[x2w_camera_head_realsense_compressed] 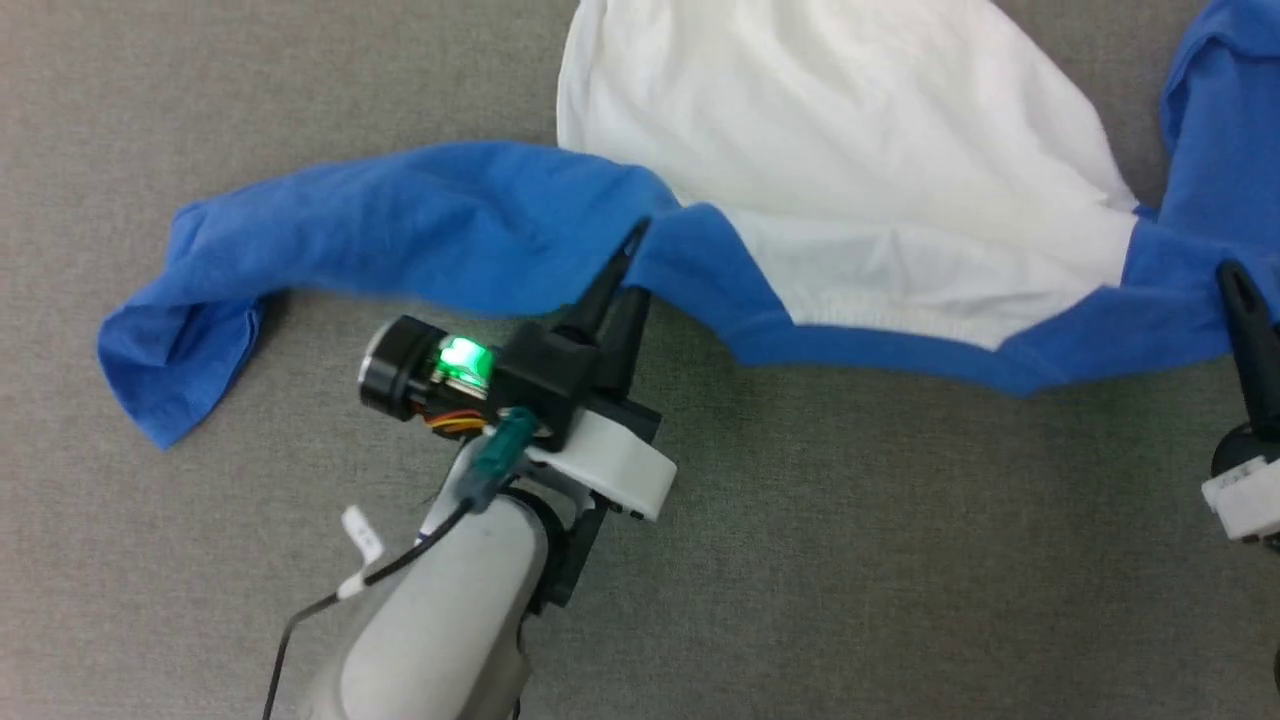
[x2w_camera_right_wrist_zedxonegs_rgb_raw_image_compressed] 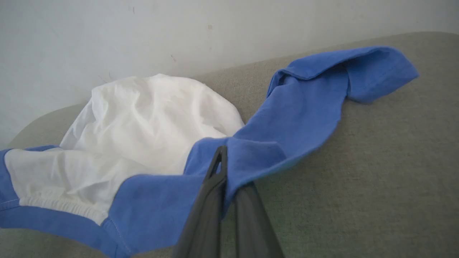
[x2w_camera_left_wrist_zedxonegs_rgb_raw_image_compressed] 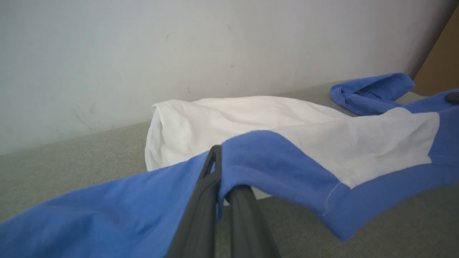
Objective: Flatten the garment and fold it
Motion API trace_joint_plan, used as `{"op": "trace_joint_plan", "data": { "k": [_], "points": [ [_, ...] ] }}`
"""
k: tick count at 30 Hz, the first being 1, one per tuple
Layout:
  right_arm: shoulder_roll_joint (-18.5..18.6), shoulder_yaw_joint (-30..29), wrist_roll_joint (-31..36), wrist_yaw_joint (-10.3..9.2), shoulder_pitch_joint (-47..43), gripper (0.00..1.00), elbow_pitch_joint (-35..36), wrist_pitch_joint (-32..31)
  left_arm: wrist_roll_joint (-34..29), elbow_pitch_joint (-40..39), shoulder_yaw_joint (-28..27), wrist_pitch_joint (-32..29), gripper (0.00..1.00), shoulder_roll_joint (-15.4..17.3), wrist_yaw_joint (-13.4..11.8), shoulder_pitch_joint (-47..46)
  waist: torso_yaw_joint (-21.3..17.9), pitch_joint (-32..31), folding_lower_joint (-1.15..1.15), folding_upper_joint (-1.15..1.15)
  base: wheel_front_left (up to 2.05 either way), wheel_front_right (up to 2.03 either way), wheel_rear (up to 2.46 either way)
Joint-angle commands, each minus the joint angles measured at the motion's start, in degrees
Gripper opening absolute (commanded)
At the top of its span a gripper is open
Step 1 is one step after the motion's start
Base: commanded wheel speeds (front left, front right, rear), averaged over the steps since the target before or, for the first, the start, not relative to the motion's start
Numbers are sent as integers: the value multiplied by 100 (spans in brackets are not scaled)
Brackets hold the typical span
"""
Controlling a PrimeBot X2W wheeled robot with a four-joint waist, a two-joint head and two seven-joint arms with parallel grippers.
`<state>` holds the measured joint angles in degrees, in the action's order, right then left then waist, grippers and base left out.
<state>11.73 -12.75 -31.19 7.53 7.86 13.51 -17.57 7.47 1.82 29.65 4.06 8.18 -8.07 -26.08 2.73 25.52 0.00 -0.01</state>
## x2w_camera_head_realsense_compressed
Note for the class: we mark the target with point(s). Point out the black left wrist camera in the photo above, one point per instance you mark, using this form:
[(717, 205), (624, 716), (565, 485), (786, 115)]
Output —
[(540, 375)]

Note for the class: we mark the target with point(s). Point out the grey fabric sofa cushion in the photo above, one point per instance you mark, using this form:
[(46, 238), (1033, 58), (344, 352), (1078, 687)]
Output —
[(800, 550)]

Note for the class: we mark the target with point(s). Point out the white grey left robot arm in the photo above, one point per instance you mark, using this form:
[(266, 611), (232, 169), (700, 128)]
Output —
[(440, 620)]

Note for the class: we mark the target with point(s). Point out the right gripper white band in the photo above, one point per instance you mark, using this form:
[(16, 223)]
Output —
[(1250, 490)]

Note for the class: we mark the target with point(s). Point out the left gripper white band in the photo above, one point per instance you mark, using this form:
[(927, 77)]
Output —
[(615, 460)]

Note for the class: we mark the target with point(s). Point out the blue and white t-shirt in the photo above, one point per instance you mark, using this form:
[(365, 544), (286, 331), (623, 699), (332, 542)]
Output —
[(400, 220)]

